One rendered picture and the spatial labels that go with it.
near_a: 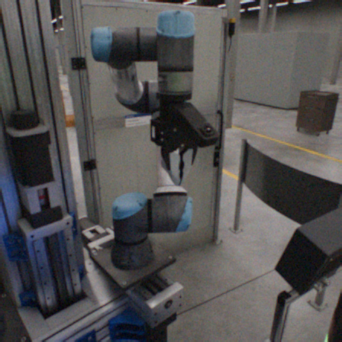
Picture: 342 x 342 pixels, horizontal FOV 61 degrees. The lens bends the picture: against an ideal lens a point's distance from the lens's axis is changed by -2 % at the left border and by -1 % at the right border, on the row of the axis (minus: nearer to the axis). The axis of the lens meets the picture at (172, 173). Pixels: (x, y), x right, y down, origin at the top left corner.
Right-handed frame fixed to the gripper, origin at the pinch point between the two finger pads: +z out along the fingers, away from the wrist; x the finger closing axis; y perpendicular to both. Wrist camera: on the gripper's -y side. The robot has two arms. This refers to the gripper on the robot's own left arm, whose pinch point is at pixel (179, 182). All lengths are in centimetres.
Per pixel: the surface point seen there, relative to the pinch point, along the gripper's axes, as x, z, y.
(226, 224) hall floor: -161, 142, 144
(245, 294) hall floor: -105, 142, 63
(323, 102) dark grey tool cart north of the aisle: -563, 66, 295
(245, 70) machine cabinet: -777, 28, 726
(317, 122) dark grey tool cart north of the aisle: -564, 108, 301
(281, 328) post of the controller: -27, 49, -16
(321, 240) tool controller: -35.0, 19.2, -17.4
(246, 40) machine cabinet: -778, -69, 734
